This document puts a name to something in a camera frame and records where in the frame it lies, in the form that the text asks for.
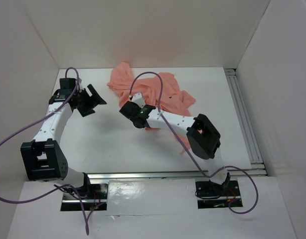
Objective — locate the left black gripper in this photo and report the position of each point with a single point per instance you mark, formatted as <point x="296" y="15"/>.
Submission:
<point x="87" y="109"/>

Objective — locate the pink zip-up jacket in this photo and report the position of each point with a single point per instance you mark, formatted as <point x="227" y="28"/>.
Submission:
<point x="173" y="99"/>

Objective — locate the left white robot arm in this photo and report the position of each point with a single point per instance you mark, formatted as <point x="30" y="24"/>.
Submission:
<point x="42" y="156"/>

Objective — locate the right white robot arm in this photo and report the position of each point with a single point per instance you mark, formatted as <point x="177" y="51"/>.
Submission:
<point x="203" y="137"/>

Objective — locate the right side aluminium rails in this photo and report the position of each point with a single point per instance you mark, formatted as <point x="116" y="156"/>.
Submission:
<point x="257" y="164"/>

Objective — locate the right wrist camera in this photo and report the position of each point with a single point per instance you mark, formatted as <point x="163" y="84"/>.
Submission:
<point x="138" y="100"/>

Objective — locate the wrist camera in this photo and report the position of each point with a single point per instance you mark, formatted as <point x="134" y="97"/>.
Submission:
<point x="138" y="100"/>
<point x="67" y="84"/>

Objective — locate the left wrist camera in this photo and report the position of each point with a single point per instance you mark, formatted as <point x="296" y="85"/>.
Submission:
<point x="67" y="84"/>

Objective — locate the front aluminium rail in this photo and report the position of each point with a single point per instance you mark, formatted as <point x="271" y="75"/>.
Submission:
<point x="143" y="175"/>

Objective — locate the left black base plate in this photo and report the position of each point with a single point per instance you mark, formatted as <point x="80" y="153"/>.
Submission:
<point x="95" y="199"/>

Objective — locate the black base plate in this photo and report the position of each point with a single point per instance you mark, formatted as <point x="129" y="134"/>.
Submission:
<point x="95" y="199"/>
<point x="210" y="197"/>

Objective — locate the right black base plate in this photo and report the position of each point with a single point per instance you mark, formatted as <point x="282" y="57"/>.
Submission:
<point x="210" y="197"/>

